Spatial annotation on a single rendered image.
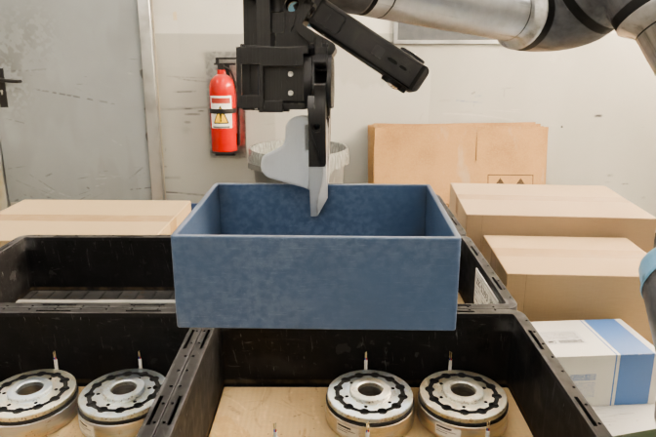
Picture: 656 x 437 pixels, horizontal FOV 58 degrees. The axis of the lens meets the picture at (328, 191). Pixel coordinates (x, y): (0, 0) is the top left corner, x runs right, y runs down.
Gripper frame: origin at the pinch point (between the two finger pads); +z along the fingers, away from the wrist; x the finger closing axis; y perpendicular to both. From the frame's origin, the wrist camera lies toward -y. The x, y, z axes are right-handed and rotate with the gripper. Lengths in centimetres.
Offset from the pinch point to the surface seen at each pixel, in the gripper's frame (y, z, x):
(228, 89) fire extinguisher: 73, -17, -291
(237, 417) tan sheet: 10.7, 27.9, -10.4
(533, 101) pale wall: -108, -11, -313
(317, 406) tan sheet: 1.4, 27.6, -13.2
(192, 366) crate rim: 13.9, 18.5, -3.9
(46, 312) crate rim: 36.0, 17.3, -15.5
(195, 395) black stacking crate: 13.2, 20.9, -2.2
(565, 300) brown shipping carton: -41, 26, -51
